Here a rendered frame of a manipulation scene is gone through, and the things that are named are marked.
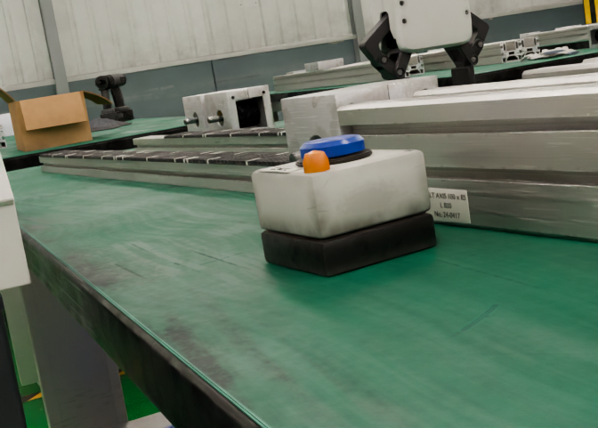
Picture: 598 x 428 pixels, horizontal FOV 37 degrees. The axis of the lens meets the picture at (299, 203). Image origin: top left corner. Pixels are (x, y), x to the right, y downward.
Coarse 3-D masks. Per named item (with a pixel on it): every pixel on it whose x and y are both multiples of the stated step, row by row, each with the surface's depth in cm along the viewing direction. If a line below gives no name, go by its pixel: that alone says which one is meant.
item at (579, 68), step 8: (576, 64) 75; (584, 64) 73; (592, 64) 72; (528, 72) 78; (536, 72) 77; (544, 72) 76; (552, 72) 75; (560, 72) 74; (568, 72) 74; (576, 72) 73; (584, 72) 72; (592, 72) 71
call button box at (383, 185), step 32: (352, 160) 54; (384, 160) 53; (416, 160) 54; (256, 192) 57; (288, 192) 53; (320, 192) 51; (352, 192) 52; (384, 192) 53; (416, 192) 54; (288, 224) 54; (320, 224) 51; (352, 224) 52; (384, 224) 53; (416, 224) 54; (288, 256) 55; (320, 256) 51; (352, 256) 52; (384, 256) 53
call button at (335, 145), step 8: (336, 136) 56; (344, 136) 55; (352, 136) 55; (360, 136) 55; (304, 144) 55; (312, 144) 54; (320, 144) 54; (328, 144) 54; (336, 144) 54; (344, 144) 54; (352, 144) 54; (360, 144) 54; (304, 152) 55; (328, 152) 54; (336, 152) 54; (344, 152) 54; (352, 152) 54
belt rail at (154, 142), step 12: (144, 144) 176; (156, 144) 171; (168, 144) 165; (180, 144) 162; (192, 144) 157; (204, 144) 152; (216, 144) 148; (228, 144) 144; (240, 144) 140; (252, 144) 136; (264, 144) 132; (276, 144) 129
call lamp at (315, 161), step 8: (312, 152) 51; (320, 152) 51; (304, 160) 51; (312, 160) 51; (320, 160) 51; (328, 160) 52; (304, 168) 51; (312, 168) 51; (320, 168) 51; (328, 168) 51
